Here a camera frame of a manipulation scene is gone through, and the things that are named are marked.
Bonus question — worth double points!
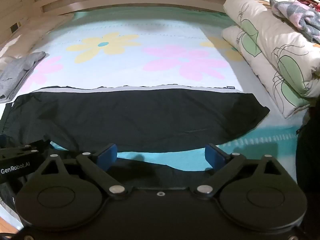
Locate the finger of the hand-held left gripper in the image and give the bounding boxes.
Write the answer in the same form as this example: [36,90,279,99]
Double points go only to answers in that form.
[0,139,50,158]

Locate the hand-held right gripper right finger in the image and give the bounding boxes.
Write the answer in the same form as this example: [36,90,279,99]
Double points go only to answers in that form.
[192,143,286,198]

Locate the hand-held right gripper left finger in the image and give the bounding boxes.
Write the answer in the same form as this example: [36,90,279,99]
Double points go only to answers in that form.
[40,143,133,198]

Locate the black pants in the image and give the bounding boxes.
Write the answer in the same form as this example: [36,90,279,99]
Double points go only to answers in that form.
[0,86,271,188]

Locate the grey folded garment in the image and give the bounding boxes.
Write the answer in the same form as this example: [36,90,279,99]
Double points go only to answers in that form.
[0,51,47,103]

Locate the person's black clothing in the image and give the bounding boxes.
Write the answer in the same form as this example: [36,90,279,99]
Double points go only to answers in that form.
[296,105,320,195]

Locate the floral bed sheet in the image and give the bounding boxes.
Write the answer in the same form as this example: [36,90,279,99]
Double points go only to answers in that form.
[0,7,312,230]

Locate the floral cream pillow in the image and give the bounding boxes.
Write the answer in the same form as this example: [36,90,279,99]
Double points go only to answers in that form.
[221,0,320,119]

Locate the grey pink floral cloth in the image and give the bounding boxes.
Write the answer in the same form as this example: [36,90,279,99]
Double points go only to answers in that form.
[269,0,320,43]

